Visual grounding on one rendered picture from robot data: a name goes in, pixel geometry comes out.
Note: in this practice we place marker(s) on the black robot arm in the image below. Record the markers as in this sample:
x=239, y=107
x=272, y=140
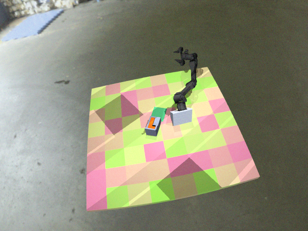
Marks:
x=180, y=96

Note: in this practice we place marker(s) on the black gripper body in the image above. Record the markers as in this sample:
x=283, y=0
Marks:
x=183, y=56

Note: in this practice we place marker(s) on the orange l-shaped part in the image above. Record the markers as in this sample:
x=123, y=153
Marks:
x=151, y=123

